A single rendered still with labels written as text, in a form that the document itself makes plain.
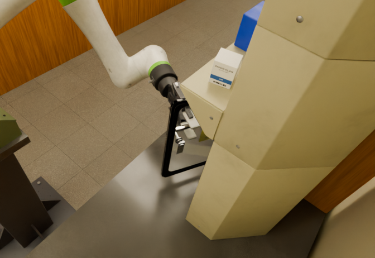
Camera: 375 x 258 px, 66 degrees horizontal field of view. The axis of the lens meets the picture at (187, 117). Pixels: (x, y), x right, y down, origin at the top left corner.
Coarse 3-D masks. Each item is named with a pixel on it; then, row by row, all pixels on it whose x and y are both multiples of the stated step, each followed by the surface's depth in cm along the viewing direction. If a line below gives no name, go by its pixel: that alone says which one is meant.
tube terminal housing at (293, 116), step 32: (256, 32) 43; (256, 64) 46; (288, 64) 43; (320, 64) 40; (352, 64) 41; (256, 96) 50; (288, 96) 46; (320, 96) 45; (352, 96) 46; (224, 128) 60; (256, 128) 55; (288, 128) 51; (320, 128) 52; (352, 128) 54; (224, 160) 67; (256, 160) 60; (288, 160) 60; (320, 160) 62; (224, 192) 74; (256, 192) 71; (288, 192) 74; (224, 224) 87; (256, 224) 91
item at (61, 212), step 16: (16, 160) 124; (0, 176) 122; (16, 176) 130; (0, 192) 127; (16, 192) 136; (32, 192) 146; (48, 192) 193; (0, 208) 133; (16, 208) 142; (32, 208) 153; (48, 208) 184; (64, 208) 188; (0, 224) 176; (16, 224) 150; (32, 224) 162; (48, 224) 176; (0, 240) 162; (16, 240) 159; (32, 240) 172; (0, 256) 165; (16, 256) 167
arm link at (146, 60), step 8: (144, 48) 112; (152, 48) 109; (160, 48) 111; (136, 56) 109; (144, 56) 108; (152, 56) 107; (160, 56) 108; (136, 64) 108; (144, 64) 108; (152, 64) 106; (144, 72) 110
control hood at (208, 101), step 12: (228, 48) 72; (204, 72) 65; (180, 84) 62; (192, 84) 62; (204, 84) 62; (192, 96) 61; (204, 96) 60; (216, 96) 60; (228, 96) 61; (192, 108) 63; (204, 108) 61; (216, 108) 58; (204, 120) 63; (216, 120) 60; (204, 132) 65; (216, 132) 63
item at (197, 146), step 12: (180, 120) 81; (192, 120) 84; (180, 132) 86; (192, 132) 89; (192, 144) 95; (204, 144) 98; (180, 156) 98; (192, 156) 101; (204, 156) 105; (180, 168) 105
